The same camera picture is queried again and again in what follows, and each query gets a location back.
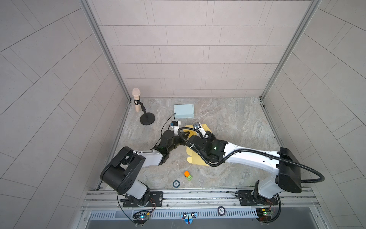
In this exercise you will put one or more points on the round black white disc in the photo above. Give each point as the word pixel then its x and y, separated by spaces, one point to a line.
pixel 221 211

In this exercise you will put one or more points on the green circuit board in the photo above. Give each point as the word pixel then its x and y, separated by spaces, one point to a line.
pixel 264 215
pixel 141 217

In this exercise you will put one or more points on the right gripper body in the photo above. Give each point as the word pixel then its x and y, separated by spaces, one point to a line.
pixel 210 138

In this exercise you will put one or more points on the right green circuit board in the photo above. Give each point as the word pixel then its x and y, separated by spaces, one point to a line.
pixel 264 215

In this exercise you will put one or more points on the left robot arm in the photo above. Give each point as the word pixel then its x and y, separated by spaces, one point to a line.
pixel 122 171

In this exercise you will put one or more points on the light blue paper box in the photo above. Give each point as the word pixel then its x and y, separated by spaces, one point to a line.
pixel 184 111

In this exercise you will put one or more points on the yellow paper box stack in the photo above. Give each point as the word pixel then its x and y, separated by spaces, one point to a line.
pixel 194 158

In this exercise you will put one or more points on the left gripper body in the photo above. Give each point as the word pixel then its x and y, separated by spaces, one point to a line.
pixel 175 142

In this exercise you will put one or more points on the left green circuit board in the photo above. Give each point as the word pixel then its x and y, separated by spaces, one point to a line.
pixel 141 217

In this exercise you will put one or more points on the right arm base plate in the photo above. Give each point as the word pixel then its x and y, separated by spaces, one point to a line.
pixel 246 198

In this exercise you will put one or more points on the orange green toy block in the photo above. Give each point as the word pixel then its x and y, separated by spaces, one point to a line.
pixel 188 175

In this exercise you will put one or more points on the blue sticker marker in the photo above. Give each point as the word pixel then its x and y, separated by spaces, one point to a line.
pixel 188 217

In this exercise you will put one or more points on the beige microphone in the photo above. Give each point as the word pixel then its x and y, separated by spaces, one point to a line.
pixel 136 99

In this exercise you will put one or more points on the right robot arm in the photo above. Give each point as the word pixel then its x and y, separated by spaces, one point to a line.
pixel 284 169

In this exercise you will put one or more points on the black microphone stand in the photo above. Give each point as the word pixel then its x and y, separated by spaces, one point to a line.
pixel 147 118

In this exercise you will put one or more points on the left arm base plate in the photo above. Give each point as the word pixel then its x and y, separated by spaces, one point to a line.
pixel 151 199

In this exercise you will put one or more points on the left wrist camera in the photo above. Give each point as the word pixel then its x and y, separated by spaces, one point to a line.
pixel 175 125

